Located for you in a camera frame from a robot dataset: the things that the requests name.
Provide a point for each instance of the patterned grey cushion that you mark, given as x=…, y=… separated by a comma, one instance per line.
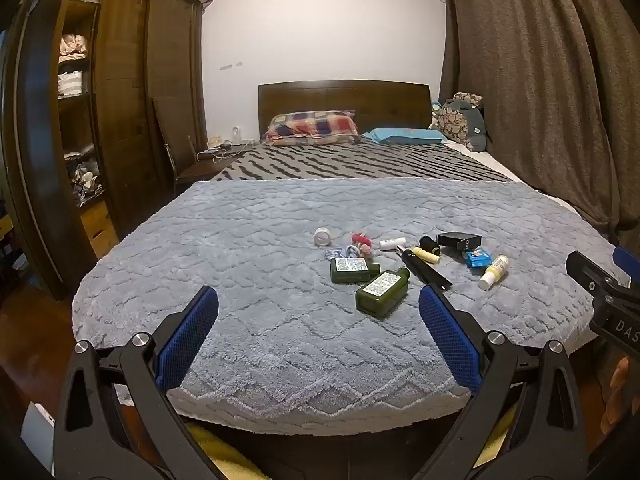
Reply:
x=462, y=120

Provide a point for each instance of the black box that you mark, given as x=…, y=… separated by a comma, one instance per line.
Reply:
x=457, y=240

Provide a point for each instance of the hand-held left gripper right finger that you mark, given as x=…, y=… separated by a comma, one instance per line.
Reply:
x=450, y=340

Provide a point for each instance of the black thread spool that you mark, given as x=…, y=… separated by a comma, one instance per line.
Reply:
x=429, y=244

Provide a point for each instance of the pile of mixed clutter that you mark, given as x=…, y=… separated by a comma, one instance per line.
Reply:
x=85, y=175

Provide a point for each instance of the blue white scrunchie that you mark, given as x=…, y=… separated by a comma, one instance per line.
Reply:
x=340, y=252

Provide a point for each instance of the large dark green bottle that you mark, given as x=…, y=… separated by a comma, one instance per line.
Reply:
x=380, y=292

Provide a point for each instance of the dark wooden chair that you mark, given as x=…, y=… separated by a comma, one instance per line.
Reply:
x=172, y=150

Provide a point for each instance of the blue pillow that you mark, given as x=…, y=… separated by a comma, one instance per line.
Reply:
x=405, y=135

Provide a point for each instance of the pale yellow tube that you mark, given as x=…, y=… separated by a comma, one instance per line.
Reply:
x=427, y=256

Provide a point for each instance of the grey fluffy blanket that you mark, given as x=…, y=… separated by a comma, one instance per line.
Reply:
x=260, y=240

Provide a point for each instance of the dark wooden wardrobe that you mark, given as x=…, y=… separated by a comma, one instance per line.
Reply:
x=125, y=110

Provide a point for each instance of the folded pink clothes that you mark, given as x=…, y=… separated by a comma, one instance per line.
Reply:
x=74, y=49

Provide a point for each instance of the white box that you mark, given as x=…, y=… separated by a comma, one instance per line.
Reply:
x=39, y=435

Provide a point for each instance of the white tube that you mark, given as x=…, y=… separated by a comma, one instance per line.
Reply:
x=391, y=243

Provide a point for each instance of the long black stick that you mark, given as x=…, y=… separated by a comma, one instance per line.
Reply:
x=422, y=269

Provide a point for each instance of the blue packet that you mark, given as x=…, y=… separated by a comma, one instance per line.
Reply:
x=477, y=257

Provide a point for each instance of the yellow cloth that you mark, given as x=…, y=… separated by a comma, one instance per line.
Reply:
x=220, y=452

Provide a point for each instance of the folded white clothes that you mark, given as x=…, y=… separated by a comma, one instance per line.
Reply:
x=70, y=82

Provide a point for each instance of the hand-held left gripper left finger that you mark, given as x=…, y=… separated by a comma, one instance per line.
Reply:
x=187, y=340

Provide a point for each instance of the grey black striped blanket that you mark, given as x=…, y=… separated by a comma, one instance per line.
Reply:
x=350, y=162

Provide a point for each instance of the small white jar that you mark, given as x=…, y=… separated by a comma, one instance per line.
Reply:
x=322, y=236

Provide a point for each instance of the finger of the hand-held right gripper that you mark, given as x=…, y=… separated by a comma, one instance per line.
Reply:
x=590, y=280
x=627, y=262

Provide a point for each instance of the person's right hand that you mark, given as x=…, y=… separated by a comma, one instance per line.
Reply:
x=622, y=390

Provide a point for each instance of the wooden bed headboard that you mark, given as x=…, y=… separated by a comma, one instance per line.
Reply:
x=345, y=97

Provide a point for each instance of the white bedsheet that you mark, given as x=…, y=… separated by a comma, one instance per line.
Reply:
x=505, y=167

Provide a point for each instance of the white bottle yellow label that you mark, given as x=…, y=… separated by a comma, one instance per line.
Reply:
x=494, y=272

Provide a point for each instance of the small dark green bottle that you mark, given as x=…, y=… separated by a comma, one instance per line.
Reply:
x=352, y=271

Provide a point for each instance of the plaid pillow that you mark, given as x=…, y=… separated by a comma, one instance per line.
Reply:
x=315, y=125

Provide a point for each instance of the brown curtain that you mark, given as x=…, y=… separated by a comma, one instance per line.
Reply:
x=540, y=85

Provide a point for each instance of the white night light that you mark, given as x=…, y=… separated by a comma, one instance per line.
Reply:
x=236, y=135

